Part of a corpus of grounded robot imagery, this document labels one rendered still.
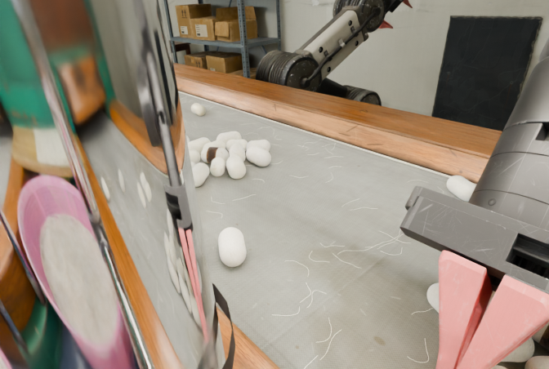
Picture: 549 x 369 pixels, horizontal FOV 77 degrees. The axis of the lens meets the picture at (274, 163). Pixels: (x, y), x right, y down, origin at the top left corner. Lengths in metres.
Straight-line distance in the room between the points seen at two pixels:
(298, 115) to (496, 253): 0.42
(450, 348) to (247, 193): 0.25
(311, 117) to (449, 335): 0.41
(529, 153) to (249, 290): 0.20
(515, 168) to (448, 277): 0.07
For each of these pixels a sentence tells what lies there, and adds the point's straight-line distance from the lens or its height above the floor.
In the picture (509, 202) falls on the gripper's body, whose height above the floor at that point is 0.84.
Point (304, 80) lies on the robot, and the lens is 0.86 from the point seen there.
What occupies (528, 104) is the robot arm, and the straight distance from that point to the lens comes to 0.24.
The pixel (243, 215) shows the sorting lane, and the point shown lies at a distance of 0.35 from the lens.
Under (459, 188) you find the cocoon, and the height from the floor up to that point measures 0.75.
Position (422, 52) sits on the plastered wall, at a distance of 2.50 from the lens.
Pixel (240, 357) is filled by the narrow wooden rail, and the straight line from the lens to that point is 0.21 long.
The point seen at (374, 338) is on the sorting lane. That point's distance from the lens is 0.25.
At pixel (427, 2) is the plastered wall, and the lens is 2.48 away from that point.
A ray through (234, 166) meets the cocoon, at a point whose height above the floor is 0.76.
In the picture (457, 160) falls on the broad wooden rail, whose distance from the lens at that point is 0.45.
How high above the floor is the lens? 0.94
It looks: 27 degrees down
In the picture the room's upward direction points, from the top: 3 degrees counter-clockwise
